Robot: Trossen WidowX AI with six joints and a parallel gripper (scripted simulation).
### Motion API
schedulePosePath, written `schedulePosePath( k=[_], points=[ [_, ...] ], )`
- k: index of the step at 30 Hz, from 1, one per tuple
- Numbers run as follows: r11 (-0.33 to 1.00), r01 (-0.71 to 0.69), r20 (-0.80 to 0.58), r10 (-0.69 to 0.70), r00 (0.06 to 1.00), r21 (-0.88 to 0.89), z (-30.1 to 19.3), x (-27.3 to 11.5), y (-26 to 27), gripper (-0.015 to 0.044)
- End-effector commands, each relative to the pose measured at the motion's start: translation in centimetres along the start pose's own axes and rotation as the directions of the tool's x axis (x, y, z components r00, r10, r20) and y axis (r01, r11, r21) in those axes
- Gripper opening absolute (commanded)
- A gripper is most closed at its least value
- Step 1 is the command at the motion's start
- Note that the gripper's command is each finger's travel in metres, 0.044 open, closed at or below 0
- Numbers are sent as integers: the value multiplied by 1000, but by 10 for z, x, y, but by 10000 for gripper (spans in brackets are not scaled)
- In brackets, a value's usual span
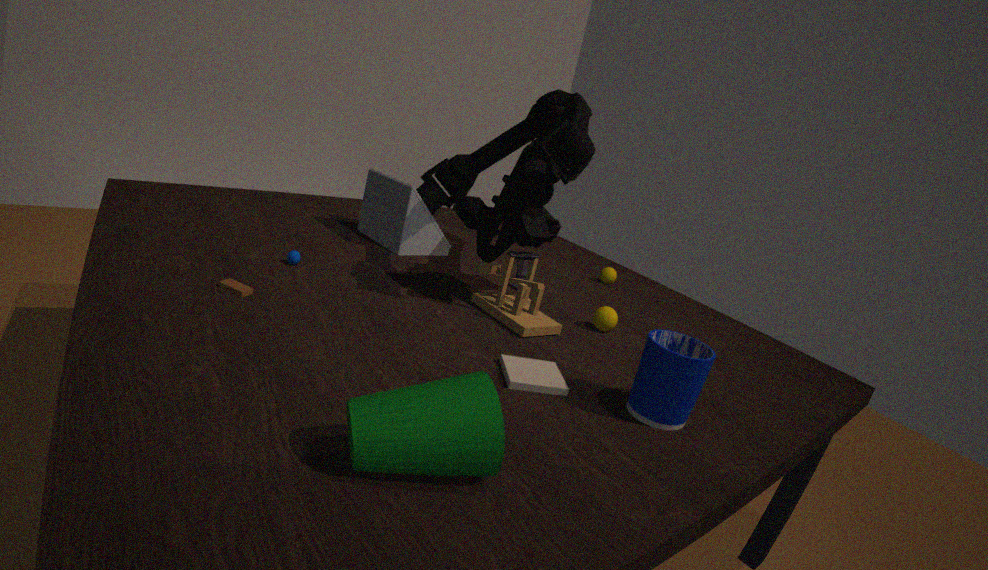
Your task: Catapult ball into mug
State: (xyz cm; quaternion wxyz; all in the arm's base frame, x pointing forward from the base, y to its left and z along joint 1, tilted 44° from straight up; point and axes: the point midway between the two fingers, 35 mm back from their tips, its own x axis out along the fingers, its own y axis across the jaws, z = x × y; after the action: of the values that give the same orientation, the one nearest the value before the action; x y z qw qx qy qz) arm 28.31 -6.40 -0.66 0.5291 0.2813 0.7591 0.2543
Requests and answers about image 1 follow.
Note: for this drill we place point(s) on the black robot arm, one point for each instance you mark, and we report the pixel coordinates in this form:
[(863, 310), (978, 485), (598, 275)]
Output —
[(560, 122)]

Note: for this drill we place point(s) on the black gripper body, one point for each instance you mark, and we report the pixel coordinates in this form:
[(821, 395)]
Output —
[(476, 215)]

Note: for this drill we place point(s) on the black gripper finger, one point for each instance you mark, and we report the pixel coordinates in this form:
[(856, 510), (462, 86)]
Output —
[(484, 238), (506, 239)]

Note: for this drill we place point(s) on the green plastic cup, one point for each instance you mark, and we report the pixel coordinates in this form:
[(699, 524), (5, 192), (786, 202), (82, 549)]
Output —
[(451, 426)]

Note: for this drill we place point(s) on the brown rectangular block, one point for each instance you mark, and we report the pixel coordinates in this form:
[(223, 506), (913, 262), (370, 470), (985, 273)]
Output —
[(235, 287)]

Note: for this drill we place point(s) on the blue cup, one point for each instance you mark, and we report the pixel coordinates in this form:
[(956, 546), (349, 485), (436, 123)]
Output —
[(670, 375)]

